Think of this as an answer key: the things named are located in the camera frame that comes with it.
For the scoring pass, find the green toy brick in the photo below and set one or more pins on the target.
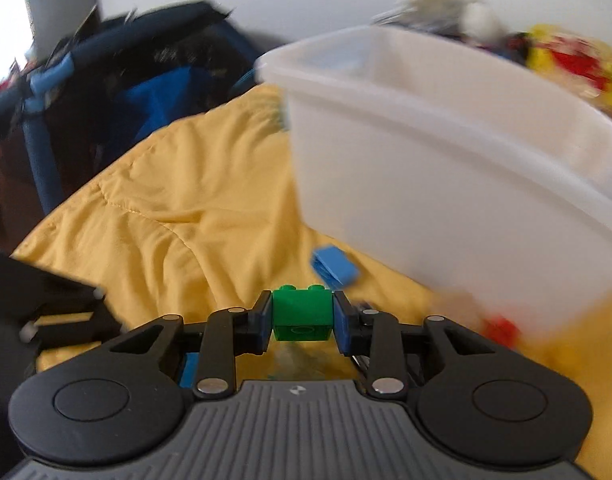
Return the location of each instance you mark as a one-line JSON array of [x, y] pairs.
[[302, 312]]

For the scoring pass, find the yellow red plastic bag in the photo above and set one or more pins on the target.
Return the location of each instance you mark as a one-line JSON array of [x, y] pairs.
[[571, 60]]

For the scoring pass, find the grey flat panel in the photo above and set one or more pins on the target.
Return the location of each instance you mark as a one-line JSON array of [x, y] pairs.
[[60, 5]]

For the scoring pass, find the white plastic bin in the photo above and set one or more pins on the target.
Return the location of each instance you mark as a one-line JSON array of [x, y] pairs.
[[436, 170]]

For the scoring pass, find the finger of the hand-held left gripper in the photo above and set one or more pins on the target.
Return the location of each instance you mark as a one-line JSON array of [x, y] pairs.
[[75, 331], [40, 290]]

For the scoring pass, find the red toy brick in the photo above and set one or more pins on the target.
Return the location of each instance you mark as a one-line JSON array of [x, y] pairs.
[[501, 331]]

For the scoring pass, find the yellow blanket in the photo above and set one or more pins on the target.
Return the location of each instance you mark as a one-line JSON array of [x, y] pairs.
[[175, 220]]

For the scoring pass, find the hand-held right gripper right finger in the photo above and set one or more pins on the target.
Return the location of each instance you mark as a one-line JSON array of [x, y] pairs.
[[342, 322]]

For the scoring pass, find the blue toy brick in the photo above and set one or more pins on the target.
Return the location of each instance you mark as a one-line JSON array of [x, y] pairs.
[[334, 266], [189, 371]]

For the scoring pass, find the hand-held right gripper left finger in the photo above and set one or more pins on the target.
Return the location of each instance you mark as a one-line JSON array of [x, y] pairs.
[[263, 321]]

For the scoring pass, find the white plastic bag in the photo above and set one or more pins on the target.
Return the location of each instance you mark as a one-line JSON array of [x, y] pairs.
[[451, 5]]

